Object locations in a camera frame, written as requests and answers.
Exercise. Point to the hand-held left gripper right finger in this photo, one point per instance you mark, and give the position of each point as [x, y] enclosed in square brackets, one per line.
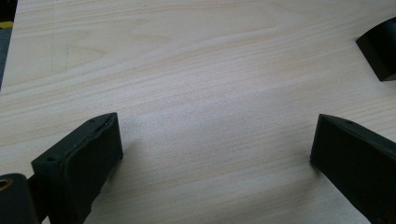
[358, 161]

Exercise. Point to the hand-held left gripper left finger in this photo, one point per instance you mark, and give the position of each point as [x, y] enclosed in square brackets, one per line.
[81, 168]

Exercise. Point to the black toy brick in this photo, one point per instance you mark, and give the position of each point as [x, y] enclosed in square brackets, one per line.
[381, 46]

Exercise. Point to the yellow-black striped stand base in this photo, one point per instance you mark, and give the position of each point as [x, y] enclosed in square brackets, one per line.
[5, 24]

